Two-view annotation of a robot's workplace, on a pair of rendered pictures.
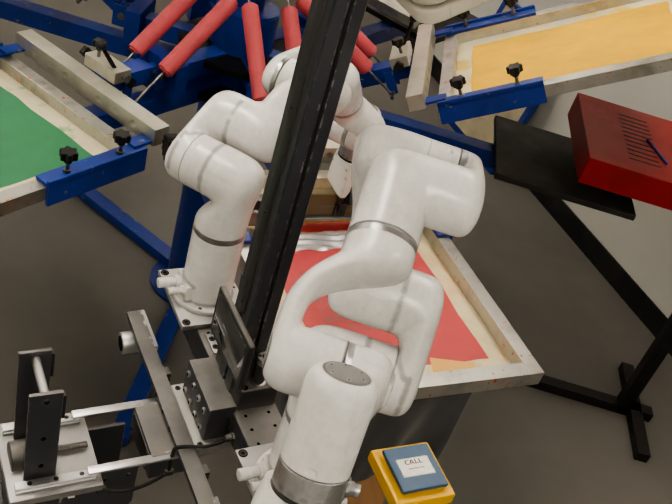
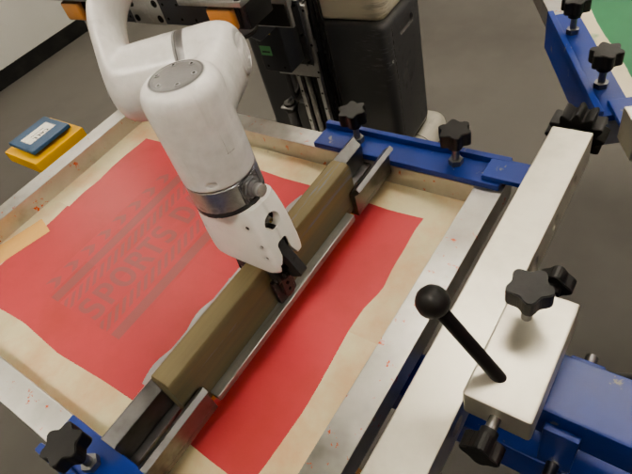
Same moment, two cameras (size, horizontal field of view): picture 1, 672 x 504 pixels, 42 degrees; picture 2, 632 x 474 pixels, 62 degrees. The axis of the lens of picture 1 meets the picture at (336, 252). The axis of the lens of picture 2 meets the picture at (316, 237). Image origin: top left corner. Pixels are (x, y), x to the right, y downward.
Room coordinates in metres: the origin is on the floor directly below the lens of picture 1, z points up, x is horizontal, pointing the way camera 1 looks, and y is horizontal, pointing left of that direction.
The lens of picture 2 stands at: (2.32, 0.03, 1.51)
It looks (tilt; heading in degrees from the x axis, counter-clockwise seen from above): 46 degrees down; 170
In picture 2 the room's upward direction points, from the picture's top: 19 degrees counter-clockwise
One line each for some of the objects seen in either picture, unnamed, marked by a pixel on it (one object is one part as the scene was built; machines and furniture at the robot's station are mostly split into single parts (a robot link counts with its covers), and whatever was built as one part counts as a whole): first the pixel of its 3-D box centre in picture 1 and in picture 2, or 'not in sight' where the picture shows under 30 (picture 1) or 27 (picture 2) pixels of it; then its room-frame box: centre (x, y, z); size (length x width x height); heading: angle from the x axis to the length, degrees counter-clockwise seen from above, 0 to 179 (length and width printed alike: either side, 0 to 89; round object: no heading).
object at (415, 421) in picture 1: (380, 427); not in sight; (1.46, -0.23, 0.74); 0.45 x 0.03 x 0.43; 122
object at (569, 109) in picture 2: (176, 148); (574, 137); (1.90, 0.47, 1.02); 0.07 x 0.06 x 0.07; 32
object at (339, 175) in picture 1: (348, 169); (243, 219); (1.88, 0.03, 1.12); 0.10 x 0.08 x 0.11; 32
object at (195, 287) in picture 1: (204, 263); not in sight; (1.25, 0.22, 1.21); 0.16 x 0.13 x 0.15; 126
